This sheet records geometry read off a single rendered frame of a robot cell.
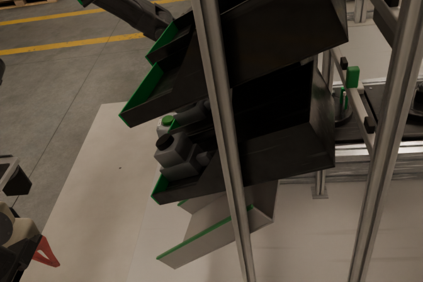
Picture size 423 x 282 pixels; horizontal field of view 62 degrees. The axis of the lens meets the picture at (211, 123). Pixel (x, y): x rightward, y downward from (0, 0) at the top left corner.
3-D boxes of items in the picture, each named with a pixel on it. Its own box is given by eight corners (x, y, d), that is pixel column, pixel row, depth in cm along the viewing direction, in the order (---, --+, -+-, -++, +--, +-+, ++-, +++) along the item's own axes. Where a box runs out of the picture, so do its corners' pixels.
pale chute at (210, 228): (174, 270, 68) (155, 259, 67) (194, 214, 78) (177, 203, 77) (274, 223, 50) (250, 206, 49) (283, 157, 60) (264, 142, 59)
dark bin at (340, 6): (129, 128, 45) (90, 85, 42) (164, 74, 55) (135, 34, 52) (349, 42, 31) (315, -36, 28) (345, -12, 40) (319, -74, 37)
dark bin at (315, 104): (159, 206, 55) (129, 175, 52) (184, 148, 65) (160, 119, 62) (335, 167, 41) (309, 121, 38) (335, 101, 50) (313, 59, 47)
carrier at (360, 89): (287, 148, 94) (286, 111, 86) (281, 96, 113) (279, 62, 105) (383, 143, 91) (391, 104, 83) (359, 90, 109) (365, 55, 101)
